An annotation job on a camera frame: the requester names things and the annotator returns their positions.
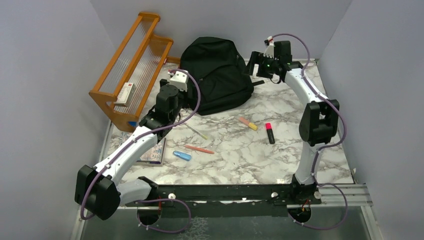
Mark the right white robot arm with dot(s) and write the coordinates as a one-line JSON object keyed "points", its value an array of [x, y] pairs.
{"points": [[319, 120]]}

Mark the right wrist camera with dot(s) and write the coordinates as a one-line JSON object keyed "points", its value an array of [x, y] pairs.
{"points": [[270, 48]]}

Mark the orange pen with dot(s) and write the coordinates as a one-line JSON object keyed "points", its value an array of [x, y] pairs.
{"points": [[199, 149]]}

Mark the black pink highlighter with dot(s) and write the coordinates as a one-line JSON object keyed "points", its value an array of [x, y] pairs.
{"points": [[270, 133]]}

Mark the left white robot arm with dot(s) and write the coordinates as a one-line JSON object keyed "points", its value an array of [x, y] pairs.
{"points": [[99, 190]]}

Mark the blue rack foot pad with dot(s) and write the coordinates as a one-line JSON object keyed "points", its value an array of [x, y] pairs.
{"points": [[132, 123]]}

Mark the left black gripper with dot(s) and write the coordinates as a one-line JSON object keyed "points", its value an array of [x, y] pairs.
{"points": [[189, 102]]}

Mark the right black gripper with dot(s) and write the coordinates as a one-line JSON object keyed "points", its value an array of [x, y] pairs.
{"points": [[258, 58]]}

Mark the orange wooden rack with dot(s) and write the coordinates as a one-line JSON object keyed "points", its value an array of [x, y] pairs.
{"points": [[139, 60]]}

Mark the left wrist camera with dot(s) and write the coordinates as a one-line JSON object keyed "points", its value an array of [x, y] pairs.
{"points": [[179, 80]]}

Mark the white yellow-tipped pen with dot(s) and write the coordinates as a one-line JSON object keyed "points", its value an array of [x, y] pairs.
{"points": [[197, 132]]}

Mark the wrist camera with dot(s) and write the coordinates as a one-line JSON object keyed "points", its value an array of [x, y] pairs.
{"points": [[270, 48], [179, 80]]}

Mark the peach yellow highlighter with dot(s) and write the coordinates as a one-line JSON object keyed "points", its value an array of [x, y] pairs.
{"points": [[248, 123]]}

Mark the blue glue stick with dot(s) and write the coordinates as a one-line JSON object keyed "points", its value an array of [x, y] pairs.
{"points": [[182, 155]]}

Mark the small white red box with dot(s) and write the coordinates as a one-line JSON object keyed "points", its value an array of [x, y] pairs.
{"points": [[125, 95]]}

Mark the floral cover book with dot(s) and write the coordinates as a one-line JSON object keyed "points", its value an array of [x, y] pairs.
{"points": [[154, 156]]}

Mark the black backpack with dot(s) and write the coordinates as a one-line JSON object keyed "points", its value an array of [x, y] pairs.
{"points": [[219, 71]]}

